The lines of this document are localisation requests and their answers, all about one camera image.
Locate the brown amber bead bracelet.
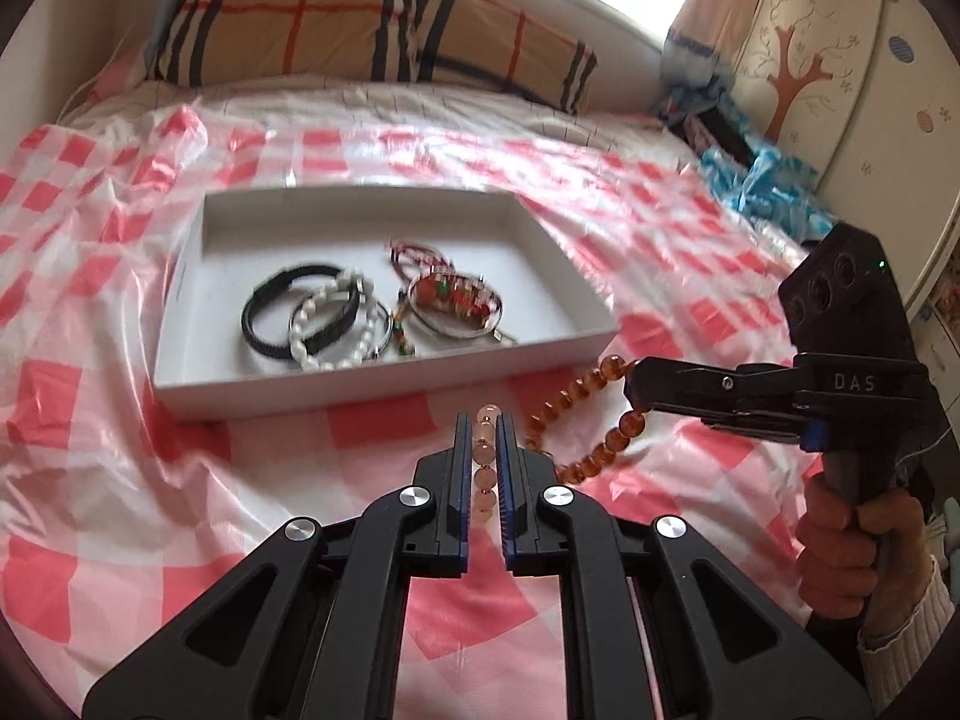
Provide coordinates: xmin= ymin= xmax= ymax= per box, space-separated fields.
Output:
xmin=522 ymin=352 xmax=653 ymax=483

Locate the pink bead bracelet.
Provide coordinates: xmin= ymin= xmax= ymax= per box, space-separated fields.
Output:
xmin=470 ymin=401 xmax=503 ymax=530

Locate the colourful woven bead bracelet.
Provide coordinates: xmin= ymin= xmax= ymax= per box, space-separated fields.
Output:
xmin=392 ymin=271 xmax=502 ymax=358

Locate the thin silver bangle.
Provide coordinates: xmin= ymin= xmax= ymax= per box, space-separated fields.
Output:
xmin=404 ymin=270 xmax=517 ymax=344

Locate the silver engraved bangle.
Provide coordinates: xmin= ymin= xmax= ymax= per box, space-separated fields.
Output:
xmin=356 ymin=299 xmax=394 ymax=361

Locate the red cord pendant bracelet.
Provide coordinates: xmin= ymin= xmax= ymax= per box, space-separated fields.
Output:
xmin=385 ymin=237 xmax=459 ymax=291

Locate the white oval bead bracelet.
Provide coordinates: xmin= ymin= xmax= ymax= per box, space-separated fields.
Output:
xmin=288 ymin=268 xmax=381 ymax=373

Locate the black braided bracelet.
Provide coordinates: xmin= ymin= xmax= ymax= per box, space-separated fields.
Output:
xmin=241 ymin=262 xmax=362 ymax=361

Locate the right hand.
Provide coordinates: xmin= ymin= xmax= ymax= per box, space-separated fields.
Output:
xmin=796 ymin=473 xmax=932 ymax=640

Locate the white knit right sleeve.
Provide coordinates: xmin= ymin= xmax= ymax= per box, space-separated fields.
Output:
xmin=859 ymin=556 xmax=955 ymax=712

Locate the blue patterned plastic bag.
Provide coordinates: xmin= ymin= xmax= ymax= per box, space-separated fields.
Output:
xmin=658 ymin=78 xmax=836 ymax=247

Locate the white cardboard box tray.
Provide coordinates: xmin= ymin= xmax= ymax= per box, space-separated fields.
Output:
xmin=153 ymin=185 xmax=617 ymax=421

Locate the pink cartoon curtain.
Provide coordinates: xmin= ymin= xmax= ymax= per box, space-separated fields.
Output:
xmin=661 ymin=0 xmax=760 ymax=89

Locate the white tree painted wardrobe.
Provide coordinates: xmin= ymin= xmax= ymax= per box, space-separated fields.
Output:
xmin=734 ymin=0 xmax=958 ymax=310

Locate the white bed sheet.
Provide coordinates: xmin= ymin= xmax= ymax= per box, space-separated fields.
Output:
xmin=62 ymin=75 xmax=698 ymax=171

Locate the beige plaid pillow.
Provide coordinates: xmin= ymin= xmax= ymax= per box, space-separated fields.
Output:
xmin=145 ymin=0 xmax=599 ymax=115

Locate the black right camera box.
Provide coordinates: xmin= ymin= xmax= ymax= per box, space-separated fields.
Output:
xmin=778 ymin=223 xmax=918 ymax=362

